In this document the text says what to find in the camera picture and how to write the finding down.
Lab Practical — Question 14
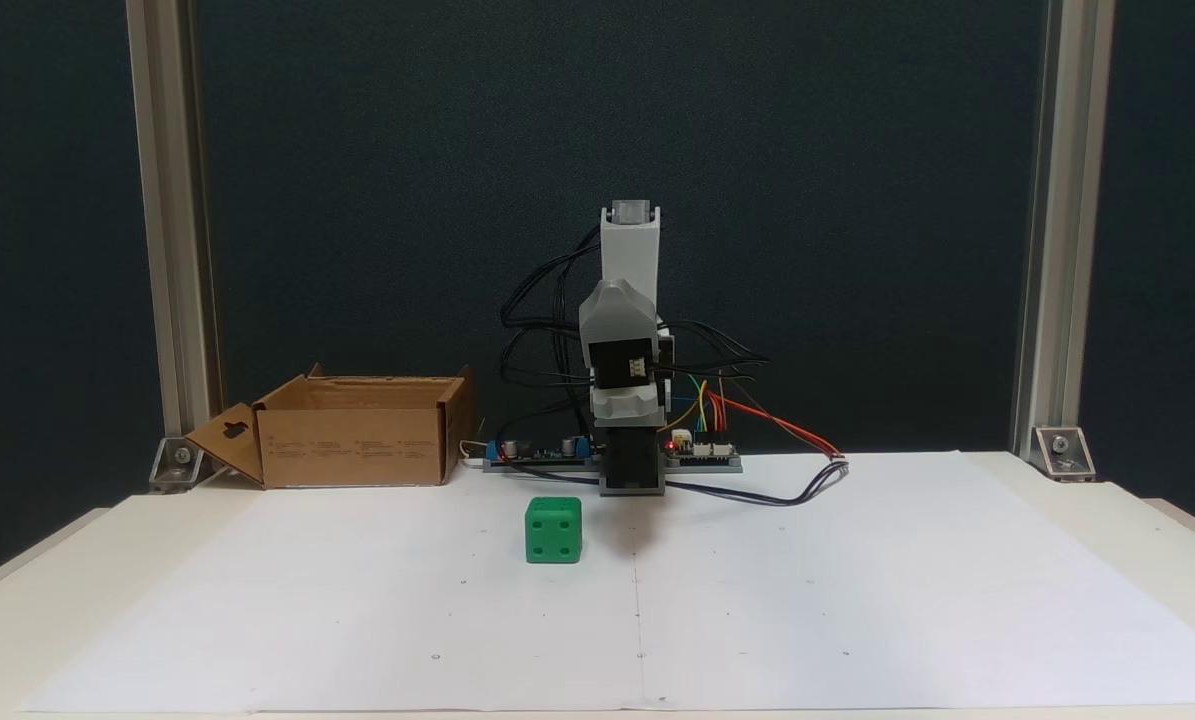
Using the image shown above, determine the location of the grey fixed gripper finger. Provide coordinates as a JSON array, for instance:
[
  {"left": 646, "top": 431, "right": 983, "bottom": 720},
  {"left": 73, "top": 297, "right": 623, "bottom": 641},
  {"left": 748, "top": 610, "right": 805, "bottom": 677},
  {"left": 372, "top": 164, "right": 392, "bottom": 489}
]
[{"left": 579, "top": 280, "right": 657, "bottom": 343}]

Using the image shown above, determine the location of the green die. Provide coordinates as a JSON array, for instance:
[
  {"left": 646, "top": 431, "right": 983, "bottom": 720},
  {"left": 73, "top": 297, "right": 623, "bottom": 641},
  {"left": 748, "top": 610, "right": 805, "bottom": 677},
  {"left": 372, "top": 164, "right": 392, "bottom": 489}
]
[{"left": 525, "top": 496, "right": 584, "bottom": 565}]

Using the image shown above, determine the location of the circuit board with white sockets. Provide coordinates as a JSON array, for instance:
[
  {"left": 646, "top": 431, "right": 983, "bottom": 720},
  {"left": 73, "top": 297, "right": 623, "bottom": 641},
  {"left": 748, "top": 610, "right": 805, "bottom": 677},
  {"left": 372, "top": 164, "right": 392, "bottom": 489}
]
[{"left": 665, "top": 428, "right": 740, "bottom": 462}]

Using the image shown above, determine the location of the open cardboard box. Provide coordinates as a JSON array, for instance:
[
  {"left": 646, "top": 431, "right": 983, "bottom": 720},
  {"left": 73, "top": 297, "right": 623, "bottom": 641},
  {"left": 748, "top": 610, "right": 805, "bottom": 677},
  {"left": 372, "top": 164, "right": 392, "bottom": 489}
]
[{"left": 185, "top": 365, "right": 476, "bottom": 491}]

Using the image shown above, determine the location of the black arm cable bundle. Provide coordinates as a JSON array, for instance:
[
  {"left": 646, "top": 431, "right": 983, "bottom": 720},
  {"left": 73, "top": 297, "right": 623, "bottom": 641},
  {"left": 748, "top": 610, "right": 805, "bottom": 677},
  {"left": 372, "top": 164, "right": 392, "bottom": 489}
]
[
  {"left": 500, "top": 225, "right": 604, "bottom": 451},
  {"left": 659, "top": 320, "right": 770, "bottom": 387}
]

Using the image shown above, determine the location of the yellow jumper wire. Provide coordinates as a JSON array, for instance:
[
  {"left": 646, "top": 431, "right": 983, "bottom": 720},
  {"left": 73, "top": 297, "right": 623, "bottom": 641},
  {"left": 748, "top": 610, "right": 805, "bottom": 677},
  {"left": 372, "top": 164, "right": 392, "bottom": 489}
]
[{"left": 657, "top": 380, "right": 710, "bottom": 433}]

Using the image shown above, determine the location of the black cable with white connector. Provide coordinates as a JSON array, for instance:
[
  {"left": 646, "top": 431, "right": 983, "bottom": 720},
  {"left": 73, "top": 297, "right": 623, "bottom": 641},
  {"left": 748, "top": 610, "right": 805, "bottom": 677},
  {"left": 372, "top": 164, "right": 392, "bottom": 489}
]
[{"left": 505, "top": 456, "right": 850, "bottom": 507}]

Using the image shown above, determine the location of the aluminium corner bracket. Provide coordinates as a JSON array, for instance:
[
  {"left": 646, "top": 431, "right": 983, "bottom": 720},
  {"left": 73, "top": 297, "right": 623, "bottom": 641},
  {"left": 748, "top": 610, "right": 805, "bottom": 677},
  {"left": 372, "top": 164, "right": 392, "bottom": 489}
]
[
  {"left": 149, "top": 435, "right": 208, "bottom": 494},
  {"left": 1032, "top": 425, "right": 1098, "bottom": 482}
]

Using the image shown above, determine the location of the aluminium extrusion post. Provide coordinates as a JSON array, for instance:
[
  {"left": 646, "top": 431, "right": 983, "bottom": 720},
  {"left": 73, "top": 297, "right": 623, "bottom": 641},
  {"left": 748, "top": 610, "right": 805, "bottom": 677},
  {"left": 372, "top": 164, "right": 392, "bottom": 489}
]
[
  {"left": 125, "top": 0, "right": 224, "bottom": 443},
  {"left": 1011, "top": 0, "right": 1118, "bottom": 457}
]

